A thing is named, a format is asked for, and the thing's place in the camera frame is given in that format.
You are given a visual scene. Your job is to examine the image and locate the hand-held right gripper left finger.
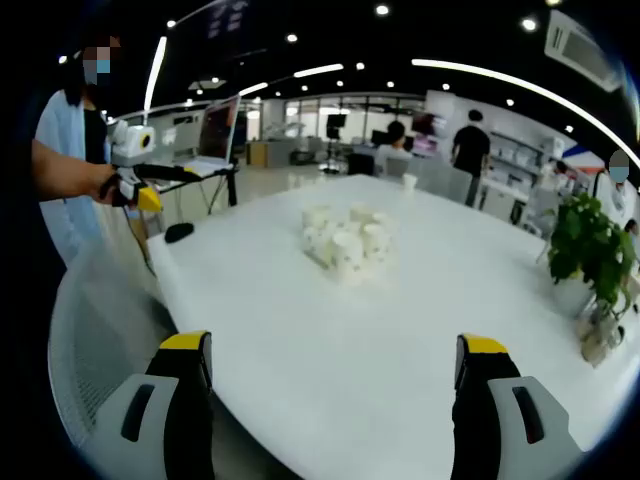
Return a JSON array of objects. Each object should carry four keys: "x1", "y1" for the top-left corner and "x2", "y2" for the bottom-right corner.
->
[{"x1": 79, "y1": 329, "x2": 217, "y2": 480}]

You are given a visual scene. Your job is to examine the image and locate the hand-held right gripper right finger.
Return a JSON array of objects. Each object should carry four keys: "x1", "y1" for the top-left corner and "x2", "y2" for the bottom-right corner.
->
[{"x1": 449, "y1": 332, "x2": 584, "y2": 480}]

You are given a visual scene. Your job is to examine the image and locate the cluster of white paper cups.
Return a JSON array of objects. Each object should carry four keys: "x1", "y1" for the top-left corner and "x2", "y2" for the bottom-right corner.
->
[{"x1": 299, "y1": 200, "x2": 400, "y2": 287}]

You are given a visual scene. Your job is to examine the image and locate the person's left hand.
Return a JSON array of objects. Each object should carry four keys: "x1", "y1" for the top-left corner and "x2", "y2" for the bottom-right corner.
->
[{"x1": 92, "y1": 166, "x2": 127, "y2": 207}]

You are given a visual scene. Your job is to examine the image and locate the black oval device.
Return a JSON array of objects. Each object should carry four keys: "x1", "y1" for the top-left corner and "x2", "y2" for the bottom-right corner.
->
[{"x1": 163, "y1": 222, "x2": 195, "y2": 245}]

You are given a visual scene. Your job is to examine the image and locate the black-legged side desk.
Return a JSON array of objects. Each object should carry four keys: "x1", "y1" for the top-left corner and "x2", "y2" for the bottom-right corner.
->
[{"x1": 152, "y1": 164, "x2": 240, "y2": 217}]

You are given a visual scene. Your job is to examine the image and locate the open laptop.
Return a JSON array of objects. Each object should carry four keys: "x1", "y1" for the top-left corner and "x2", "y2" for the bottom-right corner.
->
[{"x1": 185, "y1": 94, "x2": 244, "y2": 176}]

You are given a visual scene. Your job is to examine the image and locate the grey mesh office chair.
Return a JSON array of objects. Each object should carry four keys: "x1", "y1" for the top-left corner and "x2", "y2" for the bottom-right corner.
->
[{"x1": 47, "y1": 239, "x2": 181, "y2": 451}]

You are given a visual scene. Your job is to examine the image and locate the person's dark shirt torso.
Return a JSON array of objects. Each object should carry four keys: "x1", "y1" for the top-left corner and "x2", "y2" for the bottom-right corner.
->
[{"x1": 17, "y1": 94, "x2": 69, "y2": 286}]

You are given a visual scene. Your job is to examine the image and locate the white table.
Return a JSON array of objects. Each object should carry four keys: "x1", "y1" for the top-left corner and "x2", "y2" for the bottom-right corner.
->
[{"x1": 146, "y1": 174, "x2": 640, "y2": 480}]

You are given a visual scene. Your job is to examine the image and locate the black screen on tripod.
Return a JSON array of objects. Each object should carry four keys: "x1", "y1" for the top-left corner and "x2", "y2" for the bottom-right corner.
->
[{"x1": 325, "y1": 113, "x2": 350, "y2": 175}]

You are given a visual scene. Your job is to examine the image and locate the black office chair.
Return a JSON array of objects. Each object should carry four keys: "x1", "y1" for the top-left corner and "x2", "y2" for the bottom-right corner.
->
[{"x1": 346, "y1": 152, "x2": 376, "y2": 177}]

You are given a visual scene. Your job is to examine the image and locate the green potted plant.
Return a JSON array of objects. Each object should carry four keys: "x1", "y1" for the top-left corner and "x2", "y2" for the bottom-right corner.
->
[{"x1": 547, "y1": 192, "x2": 640, "y2": 321}]

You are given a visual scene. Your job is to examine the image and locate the grey desk partition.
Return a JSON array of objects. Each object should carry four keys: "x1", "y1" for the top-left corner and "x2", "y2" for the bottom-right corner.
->
[{"x1": 414, "y1": 164, "x2": 484, "y2": 207}]

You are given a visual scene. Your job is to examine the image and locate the round ceiling spotlights group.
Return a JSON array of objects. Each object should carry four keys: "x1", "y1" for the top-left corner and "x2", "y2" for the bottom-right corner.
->
[{"x1": 57, "y1": 3, "x2": 576, "y2": 134}]

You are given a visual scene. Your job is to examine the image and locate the long curved ceiling light strip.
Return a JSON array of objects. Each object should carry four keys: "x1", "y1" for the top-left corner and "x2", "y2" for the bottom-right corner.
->
[{"x1": 412, "y1": 58, "x2": 640, "y2": 169}]

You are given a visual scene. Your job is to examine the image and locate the ceiling air conditioner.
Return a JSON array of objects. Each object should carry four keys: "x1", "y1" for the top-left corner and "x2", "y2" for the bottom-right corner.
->
[{"x1": 543, "y1": 8, "x2": 627, "y2": 94}]

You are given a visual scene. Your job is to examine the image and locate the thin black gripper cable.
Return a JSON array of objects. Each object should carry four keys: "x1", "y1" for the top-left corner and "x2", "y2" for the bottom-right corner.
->
[{"x1": 122, "y1": 205, "x2": 159, "y2": 279}]

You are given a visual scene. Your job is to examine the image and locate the white wall shelving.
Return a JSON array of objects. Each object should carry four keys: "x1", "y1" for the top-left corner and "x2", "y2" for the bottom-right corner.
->
[{"x1": 487, "y1": 130, "x2": 569, "y2": 177}]

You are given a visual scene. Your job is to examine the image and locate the red blue striped wall banner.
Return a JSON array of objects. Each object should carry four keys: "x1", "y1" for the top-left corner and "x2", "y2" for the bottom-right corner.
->
[{"x1": 564, "y1": 143, "x2": 607, "y2": 167}]

